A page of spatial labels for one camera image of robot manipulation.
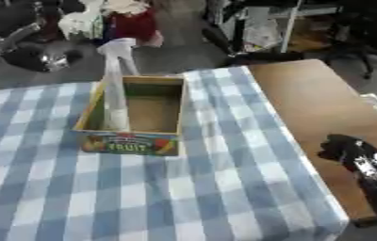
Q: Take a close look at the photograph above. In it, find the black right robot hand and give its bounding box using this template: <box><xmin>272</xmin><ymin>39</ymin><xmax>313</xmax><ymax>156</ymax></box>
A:
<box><xmin>315</xmin><ymin>134</ymin><xmax>377</xmax><ymax>172</ymax></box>

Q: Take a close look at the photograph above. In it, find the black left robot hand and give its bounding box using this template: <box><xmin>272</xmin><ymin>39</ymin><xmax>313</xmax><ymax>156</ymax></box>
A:
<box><xmin>0</xmin><ymin>41</ymin><xmax>85</xmax><ymax>73</ymax></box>

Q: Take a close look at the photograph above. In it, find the clear spray bottle white top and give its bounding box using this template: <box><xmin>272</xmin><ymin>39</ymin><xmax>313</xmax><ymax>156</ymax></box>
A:
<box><xmin>96</xmin><ymin>37</ymin><xmax>142</xmax><ymax>133</ymax></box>

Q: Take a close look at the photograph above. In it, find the printed tan cardboard box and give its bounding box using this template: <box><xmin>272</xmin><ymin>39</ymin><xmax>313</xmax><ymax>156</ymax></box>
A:
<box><xmin>71</xmin><ymin>74</ymin><xmax>192</xmax><ymax>157</ymax></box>

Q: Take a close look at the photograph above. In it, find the white plastic bag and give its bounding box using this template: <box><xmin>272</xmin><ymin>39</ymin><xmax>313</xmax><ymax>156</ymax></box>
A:
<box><xmin>57</xmin><ymin>0</ymin><xmax>109</xmax><ymax>41</ymax></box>

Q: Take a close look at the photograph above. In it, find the black office chair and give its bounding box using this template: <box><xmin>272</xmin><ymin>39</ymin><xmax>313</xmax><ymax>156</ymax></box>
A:
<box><xmin>321</xmin><ymin>0</ymin><xmax>377</xmax><ymax>80</ymax></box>

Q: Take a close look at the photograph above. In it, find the red bag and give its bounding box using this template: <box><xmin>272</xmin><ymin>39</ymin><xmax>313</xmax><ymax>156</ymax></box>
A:
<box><xmin>107</xmin><ymin>8</ymin><xmax>166</xmax><ymax>48</ymax></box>

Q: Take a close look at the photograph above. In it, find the white desk frame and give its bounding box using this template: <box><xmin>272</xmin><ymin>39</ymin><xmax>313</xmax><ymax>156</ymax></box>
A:
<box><xmin>221</xmin><ymin>0</ymin><xmax>344</xmax><ymax>55</ymax></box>

